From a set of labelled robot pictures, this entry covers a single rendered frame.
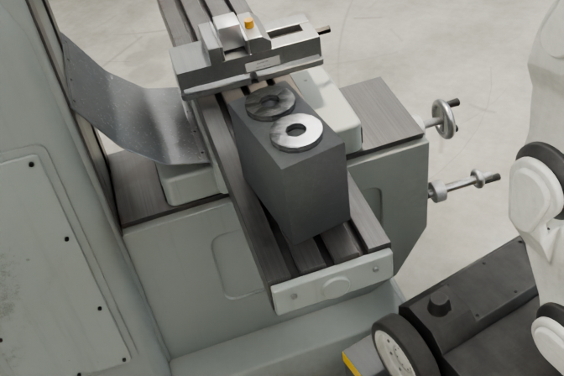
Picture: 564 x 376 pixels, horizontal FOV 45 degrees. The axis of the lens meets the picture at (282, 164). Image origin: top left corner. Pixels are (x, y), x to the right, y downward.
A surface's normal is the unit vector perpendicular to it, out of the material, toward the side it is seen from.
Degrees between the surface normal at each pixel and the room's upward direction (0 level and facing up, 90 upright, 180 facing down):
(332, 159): 90
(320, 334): 0
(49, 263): 88
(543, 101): 90
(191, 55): 0
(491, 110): 0
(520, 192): 90
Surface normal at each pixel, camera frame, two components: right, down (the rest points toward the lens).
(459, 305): -0.11, -0.74
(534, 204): -0.86, 0.41
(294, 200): 0.45, 0.55
